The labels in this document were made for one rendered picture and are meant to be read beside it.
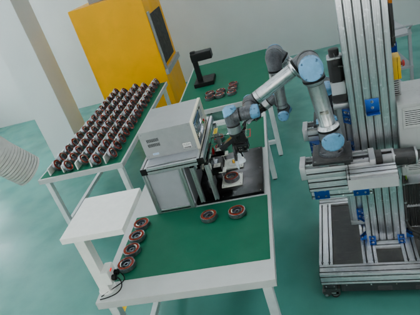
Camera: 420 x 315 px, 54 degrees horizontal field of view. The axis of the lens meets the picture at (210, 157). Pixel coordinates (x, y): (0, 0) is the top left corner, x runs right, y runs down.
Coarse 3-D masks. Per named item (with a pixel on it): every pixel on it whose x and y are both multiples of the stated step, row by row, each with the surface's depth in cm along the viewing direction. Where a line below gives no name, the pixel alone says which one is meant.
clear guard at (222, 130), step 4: (212, 124) 322; (216, 124) 320; (220, 124) 318; (224, 124) 316; (240, 124) 312; (212, 128) 316; (220, 128) 312; (224, 128) 310; (212, 132) 309; (220, 132) 305; (224, 132) 303; (212, 136) 303; (216, 136) 301
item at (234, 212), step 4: (232, 208) 267; (236, 208) 268; (240, 208) 266; (244, 208) 264; (228, 212) 265; (232, 212) 263; (236, 212) 264; (240, 212) 260; (244, 212) 262; (232, 216) 261; (236, 216) 260; (240, 216) 261
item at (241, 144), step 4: (240, 132) 227; (244, 132) 228; (232, 136) 227; (236, 136) 227; (240, 136) 228; (244, 136) 227; (236, 140) 230; (240, 140) 230; (244, 140) 229; (232, 144) 231; (236, 144) 230; (240, 144) 229; (244, 144) 228; (248, 144) 234; (232, 148) 231; (236, 148) 230; (240, 148) 231; (244, 148) 230
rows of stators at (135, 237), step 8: (136, 224) 282; (144, 224) 279; (136, 232) 275; (144, 232) 272; (136, 240) 268; (128, 248) 263; (136, 248) 258; (128, 256) 256; (120, 264) 249; (128, 264) 249
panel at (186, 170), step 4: (184, 168) 276; (188, 168) 285; (184, 172) 275; (188, 172) 283; (200, 172) 315; (188, 176) 281; (200, 176) 313; (188, 180) 279; (192, 180) 290; (200, 180) 310; (188, 184) 279; (192, 184) 288; (192, 188) 286; (192, 192) 283; (196, 192) 293; (192, 196) 284; (196, 196) 291; (196, 200) 289
